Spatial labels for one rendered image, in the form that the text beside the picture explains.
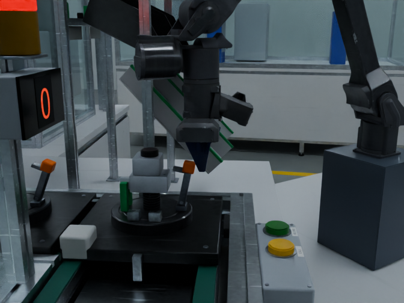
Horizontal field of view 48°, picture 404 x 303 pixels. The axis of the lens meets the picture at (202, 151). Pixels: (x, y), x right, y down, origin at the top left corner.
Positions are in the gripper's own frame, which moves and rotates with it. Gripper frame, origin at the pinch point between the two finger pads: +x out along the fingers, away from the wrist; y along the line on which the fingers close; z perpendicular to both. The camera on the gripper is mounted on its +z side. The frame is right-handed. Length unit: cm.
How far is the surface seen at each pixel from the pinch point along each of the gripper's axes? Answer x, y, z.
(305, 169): 110, 345, 72
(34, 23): -20.5, -19.6, -17.8
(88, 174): 23, 56, -39
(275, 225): 12.2, -1.9, 12.4
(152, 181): 4.7, -2.3, -8.1
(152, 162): 1.3, -2.3, -8.0
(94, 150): 32, 116, -57
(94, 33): -19, 43, -30
